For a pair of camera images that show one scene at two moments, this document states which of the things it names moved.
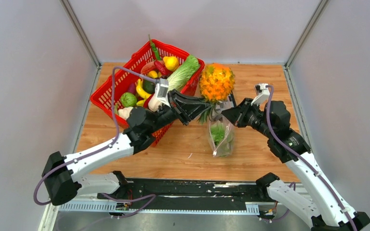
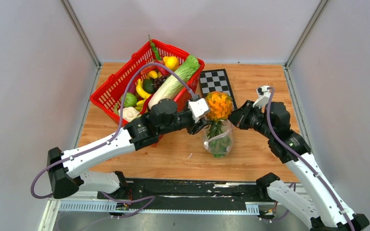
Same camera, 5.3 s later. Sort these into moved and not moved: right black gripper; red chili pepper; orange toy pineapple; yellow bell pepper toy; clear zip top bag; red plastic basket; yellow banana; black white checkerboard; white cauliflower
Moved: black white checkerboard; orange toy pineapple; clear zip top bag
Not moved: yellow banana; red chili pepper; right black gripper; red plastic basket; white cauliflower; yellow bell pepper toy
